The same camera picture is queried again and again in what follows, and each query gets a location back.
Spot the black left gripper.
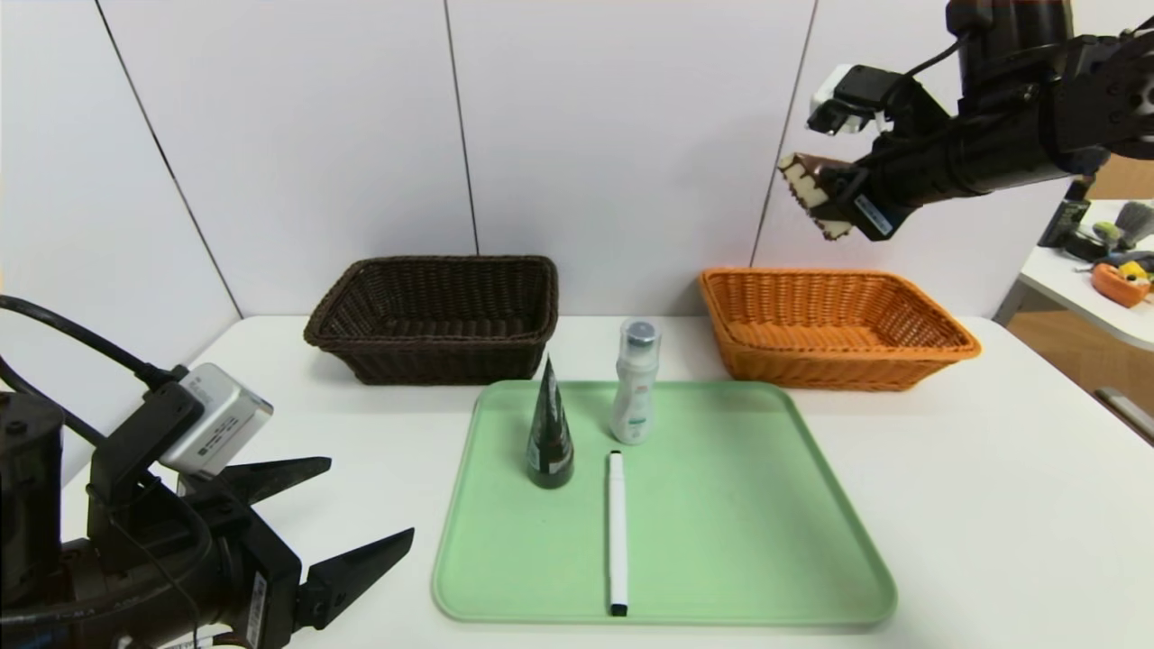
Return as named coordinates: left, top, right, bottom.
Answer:
left=64, top=455, right=416, bottom=649

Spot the black cosmetic tube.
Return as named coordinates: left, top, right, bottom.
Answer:
left=527, top=354, right=575, bottom=489

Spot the white bottle with clear cap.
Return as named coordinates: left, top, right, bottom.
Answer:
left=609, top=317, right=662, bottom=446

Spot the chocolate blueberry cake slice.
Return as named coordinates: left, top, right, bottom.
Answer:
left=778, top=151, right=856, bottom=242

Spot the dark brown wicker basket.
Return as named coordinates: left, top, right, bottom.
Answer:
left=303, top=255, right=560, bottom=387

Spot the orange wicker basket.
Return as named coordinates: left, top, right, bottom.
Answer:
left=700, top=267, right=983, bottom=392

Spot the white marker pen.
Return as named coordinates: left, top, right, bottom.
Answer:
left=607, top=450, right=629, bottom=617

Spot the light green plastic tray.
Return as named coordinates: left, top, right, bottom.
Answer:
left=432, top=379, right=898, bottom=626

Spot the white side table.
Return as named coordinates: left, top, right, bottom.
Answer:
left=1017, top=198, right=1154, bottom=352

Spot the black box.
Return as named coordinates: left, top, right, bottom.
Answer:
left=1037, top=180, right=1087, bottom=250

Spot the orange toy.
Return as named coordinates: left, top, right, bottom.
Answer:
left=1089, top=261, right=1153, bottom=309

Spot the grey brush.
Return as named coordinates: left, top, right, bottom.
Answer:
left=1113, top=200, right=1154, bottom=251

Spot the wooden cabinet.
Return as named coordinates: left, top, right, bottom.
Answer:
left=1086, top=153, right=1154, bottom=201

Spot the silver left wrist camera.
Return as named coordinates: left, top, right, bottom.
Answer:
left=160, top=363, right=274, bottom=479

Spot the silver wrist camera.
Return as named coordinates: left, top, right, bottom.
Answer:
left=160, top=363, right=274, bottom=479
left=809, top=63, right=911, bottom=136

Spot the black left camera cable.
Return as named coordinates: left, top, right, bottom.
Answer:
left=0, top=296, right=190, bottom=388

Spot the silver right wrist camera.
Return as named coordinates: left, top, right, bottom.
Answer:
left=809, top=63, right=911, bottom=136

